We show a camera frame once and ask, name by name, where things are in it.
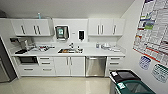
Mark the stainless steel dishwasher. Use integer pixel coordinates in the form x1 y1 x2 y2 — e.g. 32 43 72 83
85 55 108 78

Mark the chrome sink faucet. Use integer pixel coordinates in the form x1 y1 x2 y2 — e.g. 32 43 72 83
68 42 75 51

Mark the black soap dispenser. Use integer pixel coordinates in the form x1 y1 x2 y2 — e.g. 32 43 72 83
77 29 86 41

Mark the blue dish soap bottle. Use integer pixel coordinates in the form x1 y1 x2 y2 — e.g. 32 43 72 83
95 42 101 50

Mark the white sink base cabinet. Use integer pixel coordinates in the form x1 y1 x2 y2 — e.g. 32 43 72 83
53 55 86 77

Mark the steel paper towel dispenser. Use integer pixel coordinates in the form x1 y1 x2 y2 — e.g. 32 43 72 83
54 25 70 41

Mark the white drawer unit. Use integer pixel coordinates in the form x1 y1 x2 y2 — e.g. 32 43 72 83
106 55 125 77
37 55 55 77

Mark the dish drying rack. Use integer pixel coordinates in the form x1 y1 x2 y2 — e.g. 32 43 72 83
37 44 56 52

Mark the black waste bin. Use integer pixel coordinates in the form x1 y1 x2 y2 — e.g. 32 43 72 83
108 69 140 85

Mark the bottle on cabinet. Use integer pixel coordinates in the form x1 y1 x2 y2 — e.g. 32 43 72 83
37 12 43 20

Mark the built-in black microwave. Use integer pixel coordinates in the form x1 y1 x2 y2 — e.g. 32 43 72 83
16 55 39 66

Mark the white drawer under microwave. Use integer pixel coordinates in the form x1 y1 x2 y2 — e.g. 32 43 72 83
17 65 39 77

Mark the white wall cabinet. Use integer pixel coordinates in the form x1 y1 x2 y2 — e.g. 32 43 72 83
87 17 126 37
9 17 55 37

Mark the small blue wall sheet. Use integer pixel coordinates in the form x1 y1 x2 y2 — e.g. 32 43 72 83
137 54 152 71

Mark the large colourful wall poster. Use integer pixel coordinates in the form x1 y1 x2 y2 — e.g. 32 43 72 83
132 0 168 58

